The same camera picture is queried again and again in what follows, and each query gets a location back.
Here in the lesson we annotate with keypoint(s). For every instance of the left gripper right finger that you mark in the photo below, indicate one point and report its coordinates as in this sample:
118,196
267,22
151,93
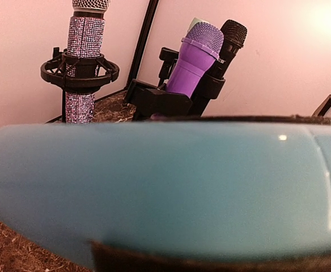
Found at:
294,119

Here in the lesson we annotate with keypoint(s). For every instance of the blue microphone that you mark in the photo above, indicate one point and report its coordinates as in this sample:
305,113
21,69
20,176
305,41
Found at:
215,191

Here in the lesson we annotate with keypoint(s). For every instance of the purple microphone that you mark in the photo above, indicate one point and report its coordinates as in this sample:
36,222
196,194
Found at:
199,50

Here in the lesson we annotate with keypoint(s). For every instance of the black round-base stand clamp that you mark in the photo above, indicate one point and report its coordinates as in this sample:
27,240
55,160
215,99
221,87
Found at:
207,89

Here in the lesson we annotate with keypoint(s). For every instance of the mint green microphone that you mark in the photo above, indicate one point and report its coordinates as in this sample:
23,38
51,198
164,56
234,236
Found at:
195,21

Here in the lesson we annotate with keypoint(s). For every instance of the silver glitter microphone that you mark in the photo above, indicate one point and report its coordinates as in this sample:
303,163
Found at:
84,40

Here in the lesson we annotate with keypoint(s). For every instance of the right black frame post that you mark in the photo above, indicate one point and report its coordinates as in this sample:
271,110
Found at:
142,41

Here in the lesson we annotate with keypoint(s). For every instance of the black tripod shock-mount stand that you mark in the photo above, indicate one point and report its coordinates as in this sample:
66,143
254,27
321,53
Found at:
79,79

